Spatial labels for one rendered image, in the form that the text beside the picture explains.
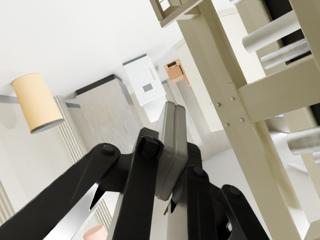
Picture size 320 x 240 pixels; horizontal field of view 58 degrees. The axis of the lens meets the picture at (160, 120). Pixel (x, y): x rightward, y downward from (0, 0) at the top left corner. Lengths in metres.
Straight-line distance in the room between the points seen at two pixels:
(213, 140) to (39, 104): 8.96
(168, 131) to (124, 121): 6.09
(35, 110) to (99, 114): 2.40
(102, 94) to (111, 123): 0.65
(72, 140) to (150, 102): 1.80
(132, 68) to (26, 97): 2.27
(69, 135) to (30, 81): 2.21
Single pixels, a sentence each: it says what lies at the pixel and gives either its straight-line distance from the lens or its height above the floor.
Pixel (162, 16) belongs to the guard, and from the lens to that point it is 0.84.
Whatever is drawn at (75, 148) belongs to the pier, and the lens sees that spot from 6.19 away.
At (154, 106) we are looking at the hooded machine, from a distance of 5.73.
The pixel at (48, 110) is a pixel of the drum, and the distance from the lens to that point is 4.17.
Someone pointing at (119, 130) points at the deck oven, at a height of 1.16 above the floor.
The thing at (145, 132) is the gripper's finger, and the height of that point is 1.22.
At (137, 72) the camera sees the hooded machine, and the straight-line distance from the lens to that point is 5.69.
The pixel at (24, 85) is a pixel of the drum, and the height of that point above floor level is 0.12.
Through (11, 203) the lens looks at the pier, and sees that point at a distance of 3.48.
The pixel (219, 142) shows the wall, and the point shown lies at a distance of 12.17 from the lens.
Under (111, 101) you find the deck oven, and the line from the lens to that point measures 6.30.
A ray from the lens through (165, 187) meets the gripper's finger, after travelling 0.15.
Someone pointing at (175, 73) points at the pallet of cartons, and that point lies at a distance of 8.26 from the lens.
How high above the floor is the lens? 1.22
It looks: 1 degrees up
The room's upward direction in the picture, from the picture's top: 156 degrees clockwise
